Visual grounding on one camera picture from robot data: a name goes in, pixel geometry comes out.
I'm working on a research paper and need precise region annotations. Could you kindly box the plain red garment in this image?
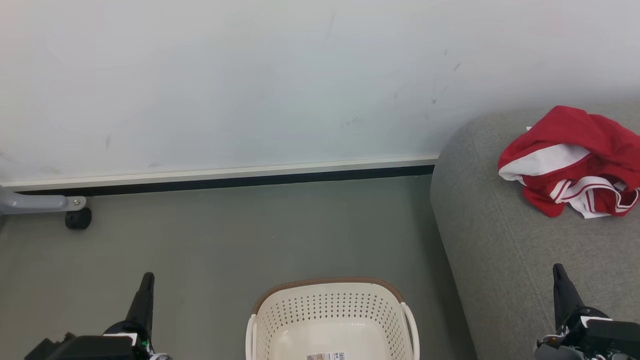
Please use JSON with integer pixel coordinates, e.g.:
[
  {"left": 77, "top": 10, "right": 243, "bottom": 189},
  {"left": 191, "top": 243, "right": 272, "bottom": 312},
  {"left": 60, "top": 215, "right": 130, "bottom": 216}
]
[{"left": 498, "top": 105, "right": 640, "bottom": 187}]

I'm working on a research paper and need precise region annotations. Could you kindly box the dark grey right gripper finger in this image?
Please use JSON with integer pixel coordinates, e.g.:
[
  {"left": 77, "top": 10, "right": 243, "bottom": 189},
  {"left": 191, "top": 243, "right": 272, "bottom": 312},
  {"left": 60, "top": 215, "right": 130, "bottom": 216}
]
[{"left": 552, "top": 263, "right": 585, "bottom": 332}]

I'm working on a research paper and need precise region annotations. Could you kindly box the grey fabric sofa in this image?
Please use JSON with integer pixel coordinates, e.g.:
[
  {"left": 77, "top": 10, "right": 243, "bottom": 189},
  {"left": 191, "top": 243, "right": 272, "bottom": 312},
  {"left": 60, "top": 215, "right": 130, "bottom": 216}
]
[{"left": 430, "top": 102, "right": 640, "bottom": 360}]

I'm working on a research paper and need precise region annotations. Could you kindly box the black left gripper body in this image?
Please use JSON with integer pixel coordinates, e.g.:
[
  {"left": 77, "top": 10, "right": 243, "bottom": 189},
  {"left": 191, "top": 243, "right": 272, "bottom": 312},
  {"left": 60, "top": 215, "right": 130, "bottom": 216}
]
[{"left": 25, "top": 321, "right": 172, "bottom": 360}]

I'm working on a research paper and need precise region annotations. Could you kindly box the grey metal stand leg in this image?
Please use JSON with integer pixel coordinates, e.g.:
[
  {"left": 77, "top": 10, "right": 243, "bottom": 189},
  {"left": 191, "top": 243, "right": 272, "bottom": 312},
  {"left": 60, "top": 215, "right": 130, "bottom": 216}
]
[{"left": 0, "top": 185, "right": 87, "bottom": 216}]

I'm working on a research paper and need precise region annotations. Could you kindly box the black caster wheel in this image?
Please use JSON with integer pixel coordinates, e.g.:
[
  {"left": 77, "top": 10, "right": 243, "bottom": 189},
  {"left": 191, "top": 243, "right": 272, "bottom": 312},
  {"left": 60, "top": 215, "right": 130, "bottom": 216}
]
[{"left": 65, "top": 207, "right": 93, "bottom": 231}]

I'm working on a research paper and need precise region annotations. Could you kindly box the cream perforated laundry basket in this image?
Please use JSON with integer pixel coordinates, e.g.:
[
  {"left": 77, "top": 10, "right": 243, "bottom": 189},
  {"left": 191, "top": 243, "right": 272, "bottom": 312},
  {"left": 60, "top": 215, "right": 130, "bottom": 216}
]
[{"left": 245, "top": 277, "right": 421, "bottom": 360}]

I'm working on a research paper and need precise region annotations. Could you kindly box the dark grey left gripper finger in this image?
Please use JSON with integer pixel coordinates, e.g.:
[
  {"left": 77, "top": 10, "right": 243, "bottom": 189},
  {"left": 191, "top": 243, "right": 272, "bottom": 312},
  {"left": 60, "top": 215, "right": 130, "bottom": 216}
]
[{"left": 125, "top": 272, "right": 156, "bottom": 342}]

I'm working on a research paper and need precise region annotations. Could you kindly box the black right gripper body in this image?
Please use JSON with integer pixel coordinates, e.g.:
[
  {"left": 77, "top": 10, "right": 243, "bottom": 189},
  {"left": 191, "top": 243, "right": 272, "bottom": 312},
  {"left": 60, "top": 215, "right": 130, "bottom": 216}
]
[{"left": 534, "top": 306, "right": 640, "bottom": 360}]

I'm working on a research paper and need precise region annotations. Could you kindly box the white black wall baseboard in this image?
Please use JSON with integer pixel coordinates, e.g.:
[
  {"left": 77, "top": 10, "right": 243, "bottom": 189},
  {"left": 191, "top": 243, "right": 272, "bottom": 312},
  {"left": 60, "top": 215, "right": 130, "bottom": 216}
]
[{"left": 0, "top": 155, "right": 440, "bottom": 197}]

